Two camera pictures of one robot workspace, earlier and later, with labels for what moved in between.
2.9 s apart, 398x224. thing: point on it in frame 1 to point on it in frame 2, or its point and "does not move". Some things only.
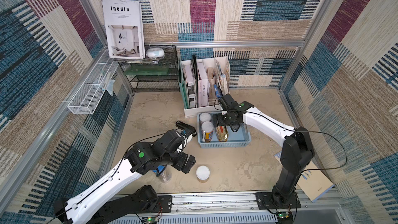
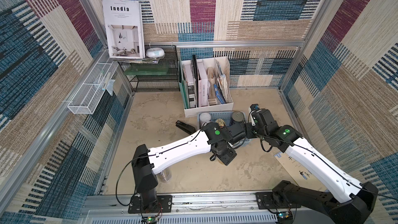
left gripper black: (181, 165) to (229, 157)
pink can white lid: (204, 117) does not move
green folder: (183, 85) does not move
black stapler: (181, 125) does not move
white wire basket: (85, 100) does not move
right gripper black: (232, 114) to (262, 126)
